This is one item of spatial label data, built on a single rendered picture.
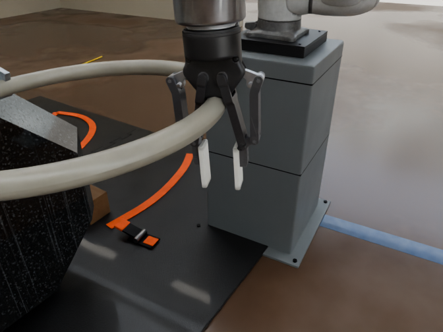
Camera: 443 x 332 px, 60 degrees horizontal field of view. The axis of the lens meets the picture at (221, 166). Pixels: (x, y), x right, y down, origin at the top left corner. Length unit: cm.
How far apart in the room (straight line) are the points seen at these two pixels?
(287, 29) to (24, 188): 114
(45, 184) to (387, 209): 179
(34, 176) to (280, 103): 102
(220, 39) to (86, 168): 22
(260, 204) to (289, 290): 34
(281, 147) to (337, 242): 58
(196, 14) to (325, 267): 132
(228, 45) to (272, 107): 86
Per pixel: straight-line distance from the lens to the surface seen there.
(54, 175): 40
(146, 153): 41
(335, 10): 139
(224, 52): 48
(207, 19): 47
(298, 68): 126
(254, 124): 53
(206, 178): 58
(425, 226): 200
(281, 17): 139
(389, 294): 162
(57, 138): 128
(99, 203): 183
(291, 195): 147
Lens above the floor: 114
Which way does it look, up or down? 31 degrees down
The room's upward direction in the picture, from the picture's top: straight up
